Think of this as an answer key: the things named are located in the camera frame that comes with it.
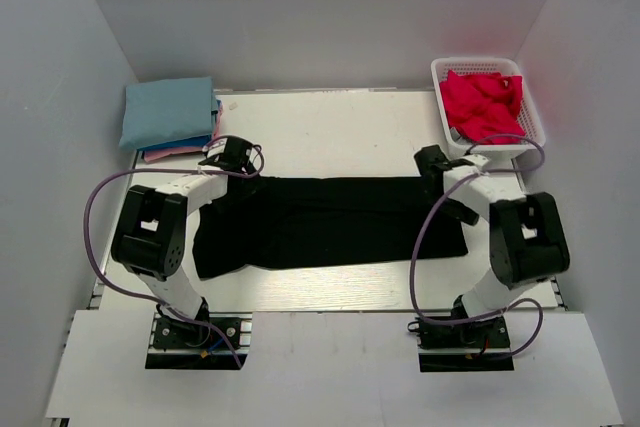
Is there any black t-shirt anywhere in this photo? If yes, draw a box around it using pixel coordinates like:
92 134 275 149
192 177 468 280

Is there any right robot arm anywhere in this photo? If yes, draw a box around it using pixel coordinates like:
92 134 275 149
409 145 570 346

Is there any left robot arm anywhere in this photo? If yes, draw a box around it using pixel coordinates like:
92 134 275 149
111 136 264 346

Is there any red t-shirt in basket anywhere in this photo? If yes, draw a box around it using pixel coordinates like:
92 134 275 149
439 71 525 145

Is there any pink folded t-shirt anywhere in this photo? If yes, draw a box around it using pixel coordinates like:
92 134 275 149
141 105 222 164

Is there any light blue folded t-shirt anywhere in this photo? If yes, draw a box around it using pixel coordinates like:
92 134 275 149
119 77 217 150

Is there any white plastic basket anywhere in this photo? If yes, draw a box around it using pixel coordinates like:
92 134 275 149
431 57 546 161

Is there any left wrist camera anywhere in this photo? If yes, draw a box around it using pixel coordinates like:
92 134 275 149
203 139 226 159

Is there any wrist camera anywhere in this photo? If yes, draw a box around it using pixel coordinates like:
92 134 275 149
203 139 226 159
450 154 491 172

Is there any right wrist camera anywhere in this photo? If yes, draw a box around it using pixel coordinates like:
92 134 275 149
450 154 491 172

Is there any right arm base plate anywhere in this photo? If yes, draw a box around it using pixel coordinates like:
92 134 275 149
407 317 514 373

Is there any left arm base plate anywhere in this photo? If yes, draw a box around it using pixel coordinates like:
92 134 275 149
145 313 253 371

